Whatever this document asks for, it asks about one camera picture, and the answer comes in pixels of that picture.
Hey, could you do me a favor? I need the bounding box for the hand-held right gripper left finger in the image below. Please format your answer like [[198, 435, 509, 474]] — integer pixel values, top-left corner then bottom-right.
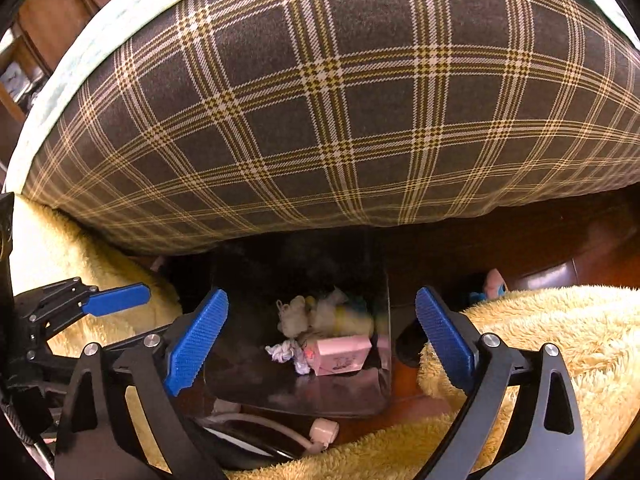
[[55, 287, 231, 480]]

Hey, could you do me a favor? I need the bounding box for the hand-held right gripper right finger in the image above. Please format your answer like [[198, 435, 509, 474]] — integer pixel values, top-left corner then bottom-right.
[[414, 286, 587, 480]]

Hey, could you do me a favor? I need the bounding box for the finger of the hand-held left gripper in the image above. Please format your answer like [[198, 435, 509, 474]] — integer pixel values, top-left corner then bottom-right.
[[27, 322, 173, 378], [14, 276, 152, 333]]

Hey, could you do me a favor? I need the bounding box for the black cardboard box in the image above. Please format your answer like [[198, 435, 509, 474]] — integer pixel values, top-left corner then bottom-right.
[[202, 230, 393, 418]]

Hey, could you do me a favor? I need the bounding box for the white paper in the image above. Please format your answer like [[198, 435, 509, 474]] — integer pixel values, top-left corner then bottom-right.
[[265, 339, 313, 376]]

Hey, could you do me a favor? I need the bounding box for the plush doll keychain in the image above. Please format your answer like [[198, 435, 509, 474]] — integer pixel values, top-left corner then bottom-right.
[[276, 295, 311, 339]]

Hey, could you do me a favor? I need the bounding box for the pink box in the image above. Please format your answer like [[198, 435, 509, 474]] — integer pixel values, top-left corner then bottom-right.
[[305, 335, 373, 377]]

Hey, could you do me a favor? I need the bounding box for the white and yellow plush toy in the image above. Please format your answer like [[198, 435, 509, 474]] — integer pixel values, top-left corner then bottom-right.
[[306, 287, 377, 343]]

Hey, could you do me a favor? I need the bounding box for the pink and blue soft toy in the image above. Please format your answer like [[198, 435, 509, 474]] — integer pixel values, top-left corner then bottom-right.
[[470, 268, 508, 306]]

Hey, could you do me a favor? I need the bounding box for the yellow fluffy rug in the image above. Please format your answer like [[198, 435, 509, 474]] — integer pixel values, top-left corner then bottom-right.
[[12, 195, 640, 480]]

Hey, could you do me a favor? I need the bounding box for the bed with plaid cover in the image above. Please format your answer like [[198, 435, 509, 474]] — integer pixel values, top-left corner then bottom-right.
[[5, 0, 640, 256]]

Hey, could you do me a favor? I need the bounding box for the wooden cabinet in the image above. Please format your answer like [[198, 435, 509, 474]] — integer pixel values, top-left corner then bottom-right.
[[0, 0, 148, 126]]

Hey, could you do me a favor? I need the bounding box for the white plug with cable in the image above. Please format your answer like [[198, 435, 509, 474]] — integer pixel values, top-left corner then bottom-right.
[[210, 410, 341, 457]]

